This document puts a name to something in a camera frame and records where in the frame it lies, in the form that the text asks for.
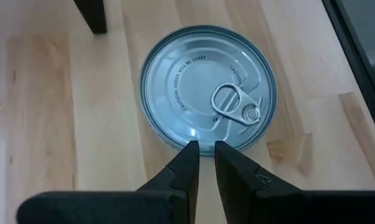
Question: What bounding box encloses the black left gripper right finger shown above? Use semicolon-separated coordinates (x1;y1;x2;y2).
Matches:
214;140;375;224

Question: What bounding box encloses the silver-lid teal-label can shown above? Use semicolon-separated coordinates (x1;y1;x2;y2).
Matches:
139;25;279;156

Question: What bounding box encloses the wooden shelf with black frame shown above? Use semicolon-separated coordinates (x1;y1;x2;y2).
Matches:
73;0;108;34

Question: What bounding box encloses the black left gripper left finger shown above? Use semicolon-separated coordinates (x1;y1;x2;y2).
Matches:
15;140;201;224

